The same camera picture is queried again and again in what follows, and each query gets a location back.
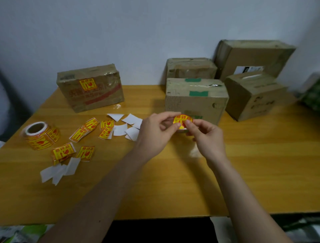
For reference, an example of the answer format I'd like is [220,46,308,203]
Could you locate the person's left hand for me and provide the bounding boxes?
[133,112,182,164]

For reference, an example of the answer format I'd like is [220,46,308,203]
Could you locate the person's right hand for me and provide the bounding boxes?
[184,119,227,169]

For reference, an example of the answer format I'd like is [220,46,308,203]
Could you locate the yellow red label sticker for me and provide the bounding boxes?
[173,114,194,131]

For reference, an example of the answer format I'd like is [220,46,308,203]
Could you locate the person's right forearm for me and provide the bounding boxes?
[206,156,293,243]

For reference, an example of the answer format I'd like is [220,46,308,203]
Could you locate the person's left forearm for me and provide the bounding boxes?
[37,150,150,243]

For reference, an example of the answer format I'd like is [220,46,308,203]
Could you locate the cardboard box with green tape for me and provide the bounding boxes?
[165,78,229,126]

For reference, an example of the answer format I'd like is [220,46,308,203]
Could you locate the scattered white backing papers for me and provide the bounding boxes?
[40,113,143,186]

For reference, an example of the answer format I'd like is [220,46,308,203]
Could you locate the flat taped cardboard box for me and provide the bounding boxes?
[166,58,218,80]

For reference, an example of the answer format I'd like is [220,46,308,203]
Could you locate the brown cardboard box black print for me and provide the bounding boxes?
[224,72,297,122]

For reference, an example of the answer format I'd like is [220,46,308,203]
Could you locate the cardboard box with red tape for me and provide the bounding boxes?
[56,64,125,113]

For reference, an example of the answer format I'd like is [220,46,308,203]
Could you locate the scattered yellow red stickers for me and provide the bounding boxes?
[51,117,115,166]

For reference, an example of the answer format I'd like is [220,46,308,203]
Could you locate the large cardboard box white label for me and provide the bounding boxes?
[214,40,297,81]

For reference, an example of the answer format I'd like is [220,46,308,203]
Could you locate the white plastic bag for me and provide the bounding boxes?
[210,216,238,243]

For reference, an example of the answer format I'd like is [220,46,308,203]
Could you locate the green patterned bag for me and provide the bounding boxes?
[301,79,320,112]

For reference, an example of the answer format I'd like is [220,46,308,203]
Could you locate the roll of yellow stickers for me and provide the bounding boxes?
[20,121,61,151]

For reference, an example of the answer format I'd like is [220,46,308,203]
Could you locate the dark grey chair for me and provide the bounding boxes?
[0,70,34,142]

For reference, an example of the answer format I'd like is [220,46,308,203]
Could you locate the green and white bag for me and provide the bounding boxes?
[0,224,54,243]

